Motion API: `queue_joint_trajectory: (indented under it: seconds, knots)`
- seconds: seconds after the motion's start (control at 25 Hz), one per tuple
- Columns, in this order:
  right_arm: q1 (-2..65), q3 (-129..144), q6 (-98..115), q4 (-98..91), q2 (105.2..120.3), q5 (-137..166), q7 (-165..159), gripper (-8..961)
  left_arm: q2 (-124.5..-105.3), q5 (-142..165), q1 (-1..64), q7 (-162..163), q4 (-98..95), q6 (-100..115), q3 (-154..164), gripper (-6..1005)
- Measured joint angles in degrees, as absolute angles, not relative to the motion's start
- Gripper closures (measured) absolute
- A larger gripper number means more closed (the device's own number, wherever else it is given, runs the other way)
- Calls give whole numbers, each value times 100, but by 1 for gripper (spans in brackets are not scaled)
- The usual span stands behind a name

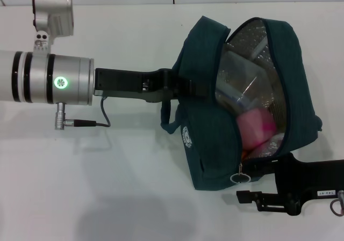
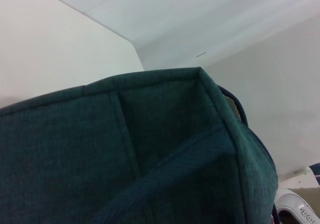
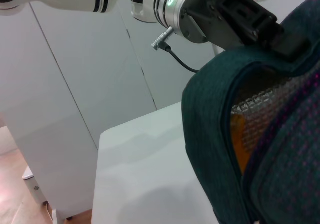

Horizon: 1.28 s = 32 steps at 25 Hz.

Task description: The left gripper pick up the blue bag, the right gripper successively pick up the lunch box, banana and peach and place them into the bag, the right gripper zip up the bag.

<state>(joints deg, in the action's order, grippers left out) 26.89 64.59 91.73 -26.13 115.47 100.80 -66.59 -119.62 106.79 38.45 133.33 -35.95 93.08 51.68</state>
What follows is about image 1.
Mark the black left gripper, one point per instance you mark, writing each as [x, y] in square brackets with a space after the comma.
[123, 82]

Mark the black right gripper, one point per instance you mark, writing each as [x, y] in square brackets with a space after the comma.
[301, 176]

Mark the clear blue-rimmed lunch box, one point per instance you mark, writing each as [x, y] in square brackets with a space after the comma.
[242, 82]

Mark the pink toy peach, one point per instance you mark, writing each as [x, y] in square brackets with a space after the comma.
[255, 128]

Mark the dark teal insulated lunch bag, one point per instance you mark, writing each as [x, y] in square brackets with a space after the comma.
[204, 149]

